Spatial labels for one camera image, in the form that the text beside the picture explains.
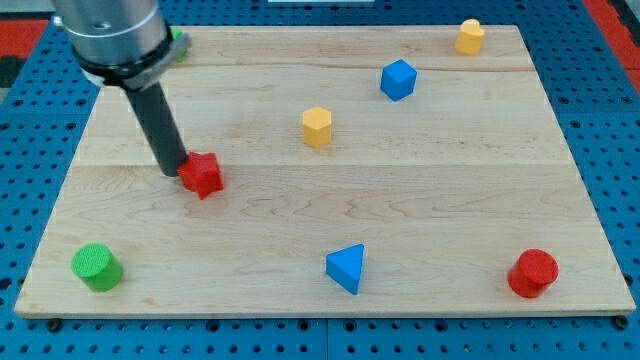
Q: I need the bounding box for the red star block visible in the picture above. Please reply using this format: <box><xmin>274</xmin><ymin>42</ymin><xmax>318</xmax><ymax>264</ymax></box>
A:
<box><xmin>177</xmin><ymin>152</ymin><xmax>224</xmax><ymax>200</ymax></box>

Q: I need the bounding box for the wooden board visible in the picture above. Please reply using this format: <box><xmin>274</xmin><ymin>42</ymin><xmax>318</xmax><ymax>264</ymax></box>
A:
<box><xmin>15</xmin><ymin>25</ymin><xmax>636</xmax><ymax>319</ymax></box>

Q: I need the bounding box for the blue cube block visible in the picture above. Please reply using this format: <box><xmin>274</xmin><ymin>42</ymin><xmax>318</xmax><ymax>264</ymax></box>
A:
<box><xmin>380</xmin><ymin>59</ymin><xmax>418</xmax><ymax>102</ymax></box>

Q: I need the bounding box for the blue triangle block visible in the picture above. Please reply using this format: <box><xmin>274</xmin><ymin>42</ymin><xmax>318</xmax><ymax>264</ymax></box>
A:
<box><xmin>325</xmin><ymin>244</ymin><xmax>365</xmax><ymax>295</ymax></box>

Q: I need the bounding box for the yellow heart block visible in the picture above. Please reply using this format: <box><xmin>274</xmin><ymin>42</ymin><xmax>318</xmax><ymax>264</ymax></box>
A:
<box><xmin>454</xmin><ymin>19</ymin><xmax>485</xmax><ymax>56</ymax></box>

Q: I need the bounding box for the red cylinder block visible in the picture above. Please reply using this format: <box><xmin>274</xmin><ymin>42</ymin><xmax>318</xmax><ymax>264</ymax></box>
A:
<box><xmin>507</xmin><ymin>248</ymin><xmax>559</xmax><ymax>298</ymax></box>

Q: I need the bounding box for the green block behind arm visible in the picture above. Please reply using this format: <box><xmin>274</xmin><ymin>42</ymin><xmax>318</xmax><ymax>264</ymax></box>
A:
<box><xmin>170</xmin><ymin>28</ymin><xmax>189</xmax><ymax>63</ymax></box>

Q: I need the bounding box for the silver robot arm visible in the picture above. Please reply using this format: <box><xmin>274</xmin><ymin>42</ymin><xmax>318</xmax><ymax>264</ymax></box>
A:
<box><xmin>52</xmin><ymin>0</ymin><xmax>191</xmax><ymax>177</ymax></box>

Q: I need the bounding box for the green cylinder block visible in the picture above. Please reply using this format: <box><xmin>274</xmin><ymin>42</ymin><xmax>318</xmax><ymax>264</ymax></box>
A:
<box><xmin>71</xmin><ymin>243</ymin><xmax>123</xmax><ymax>292</ymax></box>

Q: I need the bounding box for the yellow hexagon block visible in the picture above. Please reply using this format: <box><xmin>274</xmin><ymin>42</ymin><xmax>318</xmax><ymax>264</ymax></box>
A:
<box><xmin>302</xmin><ymin>107</ymin><xmax>332</xmax><ymax>147</ymax></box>

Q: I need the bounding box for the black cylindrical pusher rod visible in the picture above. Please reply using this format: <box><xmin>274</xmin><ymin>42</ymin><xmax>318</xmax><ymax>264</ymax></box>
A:
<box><xmin>126</xmin><ymin>83</ymin><xmax>187</xmax><ymax>177</ymax></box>

